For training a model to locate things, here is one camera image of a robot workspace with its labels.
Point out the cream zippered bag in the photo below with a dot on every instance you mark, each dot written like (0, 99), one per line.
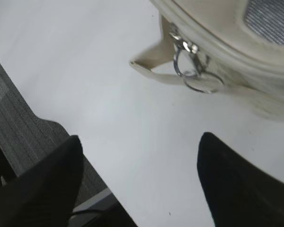
(233, 47)

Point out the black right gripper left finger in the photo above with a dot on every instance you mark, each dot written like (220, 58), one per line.
(45, 195)

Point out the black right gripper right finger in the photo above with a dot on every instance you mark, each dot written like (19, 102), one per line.
(237, 193)

